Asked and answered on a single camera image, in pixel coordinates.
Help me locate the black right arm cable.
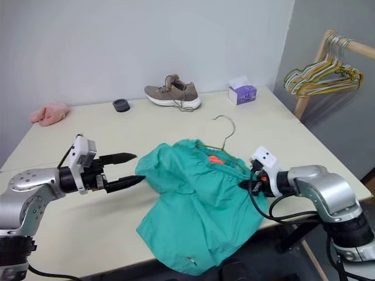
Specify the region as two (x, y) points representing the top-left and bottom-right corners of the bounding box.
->
(248, 172), (352, 281)

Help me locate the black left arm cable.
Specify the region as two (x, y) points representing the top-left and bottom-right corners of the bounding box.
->
(28, 135), (81, 279)

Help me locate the black table leg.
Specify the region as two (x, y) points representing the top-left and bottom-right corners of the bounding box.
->
(275, 218), (321, 253)

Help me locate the green wire hanger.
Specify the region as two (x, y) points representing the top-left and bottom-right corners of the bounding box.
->
(195, 115), (253, 178)

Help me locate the dark rounded shape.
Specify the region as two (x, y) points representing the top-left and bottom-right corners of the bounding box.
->
(219, 260), (259, 281)

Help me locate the purple and white tissue box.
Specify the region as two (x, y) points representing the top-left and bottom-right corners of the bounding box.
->
(228, 76), (258, 106)

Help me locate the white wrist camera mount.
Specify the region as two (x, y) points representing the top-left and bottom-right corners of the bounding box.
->
(251, 145), (284, 198)
(69, 134), (98, 196)

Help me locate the wooden clothes rack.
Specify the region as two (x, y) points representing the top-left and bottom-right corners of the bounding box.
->
(294, 28), (375, 119)

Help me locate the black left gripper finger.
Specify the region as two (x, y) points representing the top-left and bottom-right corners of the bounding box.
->
(98, 152), (138, 165)
(104, 174), (146, 194)

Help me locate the bunch of hangers on rack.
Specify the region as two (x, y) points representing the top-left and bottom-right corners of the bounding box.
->
(295, 37), (365, 99)

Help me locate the pink fluffy cloth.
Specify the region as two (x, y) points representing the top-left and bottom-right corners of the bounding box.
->
(29, 101), (70, 127)

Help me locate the taupe sneaker with white sole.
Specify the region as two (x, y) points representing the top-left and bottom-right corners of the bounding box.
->
(144, 74), (203, 112)

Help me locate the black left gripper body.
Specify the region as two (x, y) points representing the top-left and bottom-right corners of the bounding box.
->
(83, 156), (108, 193)

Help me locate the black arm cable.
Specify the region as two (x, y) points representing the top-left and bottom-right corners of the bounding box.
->
(28, 135), (81, 279)
(248, 172), (352, 281)

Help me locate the teal green shirt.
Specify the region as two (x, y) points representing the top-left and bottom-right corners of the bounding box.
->
(134, 139), (269, 276)

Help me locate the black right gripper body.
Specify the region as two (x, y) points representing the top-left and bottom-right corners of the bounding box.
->
(248, 159), (270, 197)

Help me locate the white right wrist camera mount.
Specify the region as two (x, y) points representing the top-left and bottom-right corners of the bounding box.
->
(251, 145), (284, 198)

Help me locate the light wooden floor bar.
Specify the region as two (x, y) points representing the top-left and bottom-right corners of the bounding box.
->
(301, 239), (328, 281)

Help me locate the yellow wire hanger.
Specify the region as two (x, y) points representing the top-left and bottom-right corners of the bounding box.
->
(298, 37), (365, 94)

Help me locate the black round dish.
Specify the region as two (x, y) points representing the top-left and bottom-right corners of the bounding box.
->
(112, 98), (131, 114)

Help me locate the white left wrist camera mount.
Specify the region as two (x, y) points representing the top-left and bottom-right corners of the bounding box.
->
(69, 134), (98, 196)

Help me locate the white wire hanger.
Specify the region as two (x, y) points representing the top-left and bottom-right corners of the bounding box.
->
(283, 36), (352, 94)

